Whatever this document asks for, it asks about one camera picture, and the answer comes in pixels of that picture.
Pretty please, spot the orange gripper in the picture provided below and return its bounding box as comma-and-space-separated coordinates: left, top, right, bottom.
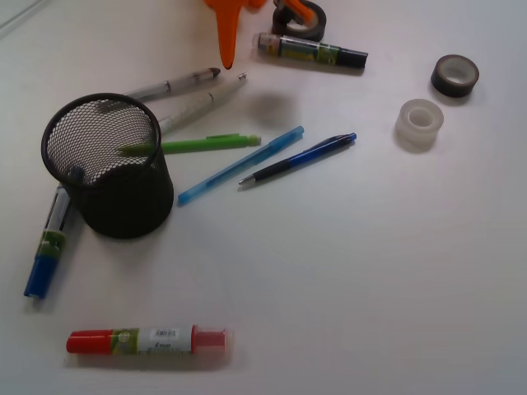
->
205, 0, 312, 69

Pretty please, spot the white pen with silver clip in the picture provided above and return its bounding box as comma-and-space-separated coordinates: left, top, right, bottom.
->
159, 72, 249, 135

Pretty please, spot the green mechanical pencil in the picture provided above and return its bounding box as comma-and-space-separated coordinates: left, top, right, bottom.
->
117, 133, 261, 156

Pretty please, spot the grey pen with dark tip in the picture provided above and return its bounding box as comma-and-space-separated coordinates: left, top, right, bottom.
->
95, 67, 222, 113

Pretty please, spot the dark blue click pen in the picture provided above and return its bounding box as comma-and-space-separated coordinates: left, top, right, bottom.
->
238, 132, 357, 187

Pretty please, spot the light blue capped pen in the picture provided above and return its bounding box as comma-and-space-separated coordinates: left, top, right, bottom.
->
177, 126, 305, 206

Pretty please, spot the black mesh pen holder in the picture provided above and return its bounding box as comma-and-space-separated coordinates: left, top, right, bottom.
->
41, 93, 175, 239

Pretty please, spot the black tape roll top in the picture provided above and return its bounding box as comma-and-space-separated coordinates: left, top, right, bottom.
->
272, 1, 327, 42

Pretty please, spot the black tape roll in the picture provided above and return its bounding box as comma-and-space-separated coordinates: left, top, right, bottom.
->
431, 54, 479, 98
272, 1, 327, 42

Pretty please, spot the black whiteboard marker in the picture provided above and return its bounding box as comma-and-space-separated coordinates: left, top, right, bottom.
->
254, 33, 368, 69

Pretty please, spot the clear tape roll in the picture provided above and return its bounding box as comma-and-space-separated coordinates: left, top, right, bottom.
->
394, 99, 444, 145

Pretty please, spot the black tape roll right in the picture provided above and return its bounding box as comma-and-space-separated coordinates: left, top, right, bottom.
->
431, 54, 479, 98

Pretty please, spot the blue whiteboard marker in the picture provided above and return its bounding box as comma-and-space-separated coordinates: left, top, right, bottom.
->
23, 183, 79, 300

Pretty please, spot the red whiteboard marker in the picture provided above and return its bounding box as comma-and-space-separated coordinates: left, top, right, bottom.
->
66, 325, 230, 356

